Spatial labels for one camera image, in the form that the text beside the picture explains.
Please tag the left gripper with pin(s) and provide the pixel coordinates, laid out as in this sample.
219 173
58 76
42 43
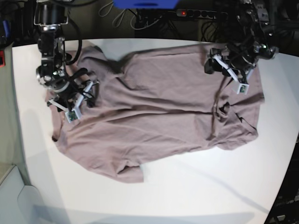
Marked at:
233 65

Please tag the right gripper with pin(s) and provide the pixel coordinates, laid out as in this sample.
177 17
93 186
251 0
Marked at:
69 92

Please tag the mauve t-shirt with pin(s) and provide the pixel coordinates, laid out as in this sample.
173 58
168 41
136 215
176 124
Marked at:
153 104

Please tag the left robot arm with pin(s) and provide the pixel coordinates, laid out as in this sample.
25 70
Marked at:
255 44

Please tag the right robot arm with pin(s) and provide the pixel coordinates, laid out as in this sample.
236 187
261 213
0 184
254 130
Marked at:
50 16

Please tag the black power strip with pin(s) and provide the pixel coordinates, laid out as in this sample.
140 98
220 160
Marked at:
196 14

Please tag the red clamp at table edge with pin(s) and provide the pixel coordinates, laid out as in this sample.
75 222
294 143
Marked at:
2 59

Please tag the blue box overhead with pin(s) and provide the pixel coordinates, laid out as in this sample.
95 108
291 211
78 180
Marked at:
145 4

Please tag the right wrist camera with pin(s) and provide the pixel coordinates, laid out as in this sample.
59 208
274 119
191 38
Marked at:
73 115

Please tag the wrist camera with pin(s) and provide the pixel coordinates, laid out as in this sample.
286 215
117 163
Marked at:
241 88
73 115

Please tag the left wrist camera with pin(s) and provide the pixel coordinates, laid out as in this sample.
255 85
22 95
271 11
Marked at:
241 88

